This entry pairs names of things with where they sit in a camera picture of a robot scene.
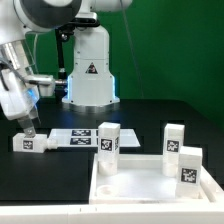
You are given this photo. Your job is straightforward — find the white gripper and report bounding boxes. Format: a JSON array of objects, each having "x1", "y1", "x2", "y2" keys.
[{"x1": 0, "y1": 69, "x2": 39, "y2": 138}]

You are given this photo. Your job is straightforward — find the white square tabletop tray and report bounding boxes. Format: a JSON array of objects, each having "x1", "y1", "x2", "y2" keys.
[{"x1": 89, "y1": 154, "x2": 210, "y2": 204}]

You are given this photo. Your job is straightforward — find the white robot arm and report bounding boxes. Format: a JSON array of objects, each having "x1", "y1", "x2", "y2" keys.
[{"x1": 0, "y1": 0, "x2": 133, "y2": 138}]

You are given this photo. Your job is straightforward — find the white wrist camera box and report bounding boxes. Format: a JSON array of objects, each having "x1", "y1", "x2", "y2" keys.
[{"x1": 25, "y1": 75, "x2": 55, "y2": 97}]

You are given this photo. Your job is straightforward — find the black base cables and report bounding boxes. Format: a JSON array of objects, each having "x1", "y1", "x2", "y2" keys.
[{"x1": 53, "y1": 79, "x2": 69, "y2": 87}]

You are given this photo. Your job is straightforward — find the black camera stand pole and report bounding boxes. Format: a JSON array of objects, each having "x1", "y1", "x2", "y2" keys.
[{"x1": 55, "y1": 29, "x2": 68, "y2": 101}]

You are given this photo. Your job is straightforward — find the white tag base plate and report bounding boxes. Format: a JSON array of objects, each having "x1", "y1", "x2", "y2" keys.
[{"x1": 49, "y1": 129, "x2": 140, "y2": 148}]

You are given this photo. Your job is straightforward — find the black camera on stand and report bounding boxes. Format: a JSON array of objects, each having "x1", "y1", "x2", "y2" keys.
[{"x1": 60, "y1": 12, "x2": 100, "y2": 31}]

